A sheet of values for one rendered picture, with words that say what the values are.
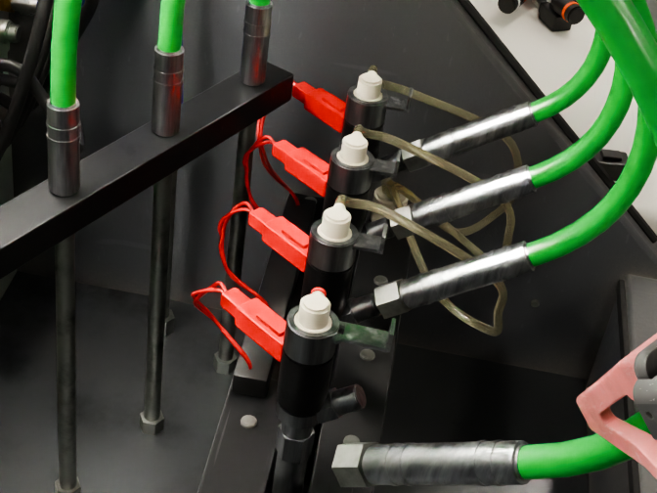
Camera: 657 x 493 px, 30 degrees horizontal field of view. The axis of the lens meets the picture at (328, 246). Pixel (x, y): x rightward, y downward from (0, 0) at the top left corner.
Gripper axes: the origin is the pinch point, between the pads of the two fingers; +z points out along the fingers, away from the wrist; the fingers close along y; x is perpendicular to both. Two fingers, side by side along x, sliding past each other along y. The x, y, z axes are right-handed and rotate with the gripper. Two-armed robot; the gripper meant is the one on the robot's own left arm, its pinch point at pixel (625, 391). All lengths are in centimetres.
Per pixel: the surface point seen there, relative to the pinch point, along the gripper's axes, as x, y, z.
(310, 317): -5.7, 2.1, 19.4
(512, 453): 0.9, 3.2, 4.4
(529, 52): -10, -47, 58
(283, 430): 0.0, 4.2, 25.8
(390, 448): -0.4, 5.4, 10.3
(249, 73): -19.0, -9.8, 37.2
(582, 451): 1.4, 2.0, 1.5
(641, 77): -11.1, -0.5, -8.1
